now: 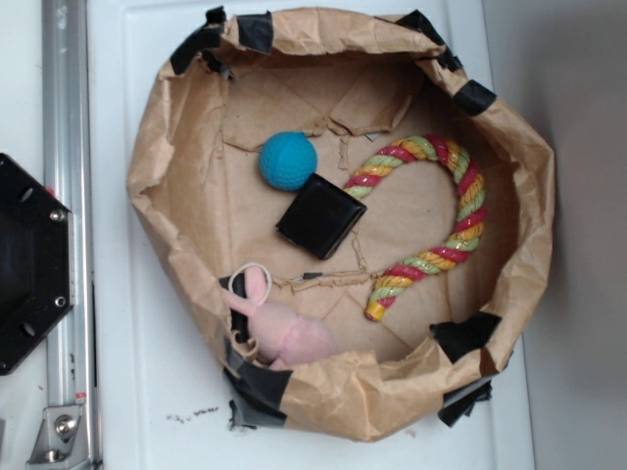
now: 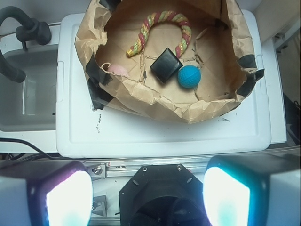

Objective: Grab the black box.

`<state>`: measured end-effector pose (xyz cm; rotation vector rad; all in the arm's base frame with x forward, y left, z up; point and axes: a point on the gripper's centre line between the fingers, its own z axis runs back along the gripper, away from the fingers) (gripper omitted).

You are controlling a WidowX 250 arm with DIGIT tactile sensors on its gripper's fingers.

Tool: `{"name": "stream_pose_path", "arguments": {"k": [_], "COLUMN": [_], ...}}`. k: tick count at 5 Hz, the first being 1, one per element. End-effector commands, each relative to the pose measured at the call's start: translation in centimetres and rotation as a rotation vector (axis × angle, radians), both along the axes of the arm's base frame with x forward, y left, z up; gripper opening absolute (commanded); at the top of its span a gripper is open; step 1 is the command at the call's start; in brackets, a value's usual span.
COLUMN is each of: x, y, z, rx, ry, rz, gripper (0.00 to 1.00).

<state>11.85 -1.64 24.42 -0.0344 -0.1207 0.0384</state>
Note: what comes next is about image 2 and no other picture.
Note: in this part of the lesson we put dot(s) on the black faucet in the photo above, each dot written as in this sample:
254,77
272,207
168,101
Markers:
30,29

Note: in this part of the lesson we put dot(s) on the white plastic lid board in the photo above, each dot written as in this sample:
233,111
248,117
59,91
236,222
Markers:
84,132

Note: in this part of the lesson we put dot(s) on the black square box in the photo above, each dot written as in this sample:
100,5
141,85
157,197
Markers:
166,66

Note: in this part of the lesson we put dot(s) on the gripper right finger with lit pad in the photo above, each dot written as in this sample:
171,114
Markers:
253,190

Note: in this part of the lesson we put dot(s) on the multicolour rope toy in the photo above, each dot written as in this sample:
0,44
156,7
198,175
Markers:
166,27

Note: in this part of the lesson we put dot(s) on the black octagonal mount plate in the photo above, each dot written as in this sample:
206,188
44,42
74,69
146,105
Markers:
162,195

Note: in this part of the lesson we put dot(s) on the aluminium frame rail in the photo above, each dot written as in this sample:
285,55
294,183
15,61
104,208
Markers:
122,167

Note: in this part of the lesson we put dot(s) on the blue textured ball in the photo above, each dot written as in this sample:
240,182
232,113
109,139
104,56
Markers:
189,76

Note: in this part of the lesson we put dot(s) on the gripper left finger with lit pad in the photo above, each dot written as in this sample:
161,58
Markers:
45,193

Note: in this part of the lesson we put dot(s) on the crumpled brown paper bag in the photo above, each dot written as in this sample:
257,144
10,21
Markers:
221,47

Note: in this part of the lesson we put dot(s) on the pink soft toy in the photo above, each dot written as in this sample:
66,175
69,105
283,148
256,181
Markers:
115,69

